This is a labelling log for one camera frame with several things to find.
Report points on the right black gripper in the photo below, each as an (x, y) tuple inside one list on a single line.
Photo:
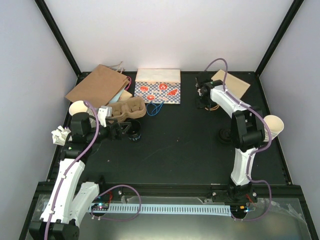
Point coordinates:
[(199, 104)]

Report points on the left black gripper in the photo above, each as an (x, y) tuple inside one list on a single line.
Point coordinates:
[(112, 136)]

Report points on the cream paper bag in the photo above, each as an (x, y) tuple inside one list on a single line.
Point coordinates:
[(233, 83)]

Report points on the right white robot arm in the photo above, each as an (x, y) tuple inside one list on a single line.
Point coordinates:
[(247, 132)]

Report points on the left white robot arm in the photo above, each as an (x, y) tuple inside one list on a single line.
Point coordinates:
[(66, 207)]

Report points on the light blue paper bag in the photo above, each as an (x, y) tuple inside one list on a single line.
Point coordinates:
[(123, 95)]

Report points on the left white cup stack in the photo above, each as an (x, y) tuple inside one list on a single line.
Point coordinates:
[(81, 106)]

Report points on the white cup stack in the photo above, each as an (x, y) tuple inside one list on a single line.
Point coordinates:
[(275, 125), (81, 106)]

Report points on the blue checkered bakery bag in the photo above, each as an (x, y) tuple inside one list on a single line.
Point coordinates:
[(158, 87)]

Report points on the brown kraft paper bag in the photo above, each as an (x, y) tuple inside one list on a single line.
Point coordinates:
[(99, 87)]

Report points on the crumpled white paper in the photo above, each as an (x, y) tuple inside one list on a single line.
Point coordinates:
[(59, 135)]

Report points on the right white cup stack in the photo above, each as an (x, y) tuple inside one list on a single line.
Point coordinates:
[(275, 125)]

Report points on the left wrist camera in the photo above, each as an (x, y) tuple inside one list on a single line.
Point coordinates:
[(103, 113)]

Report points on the light blue cable duct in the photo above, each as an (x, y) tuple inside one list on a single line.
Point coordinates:
[(161, 209)]

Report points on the right black frame post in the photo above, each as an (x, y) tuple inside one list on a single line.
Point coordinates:
[(286, 22)]

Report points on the black frame post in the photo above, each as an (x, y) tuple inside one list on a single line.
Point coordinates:
[(47, 15), (286, 22)]

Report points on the left black frame post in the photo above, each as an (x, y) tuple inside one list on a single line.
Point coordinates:
[(47, 15)]

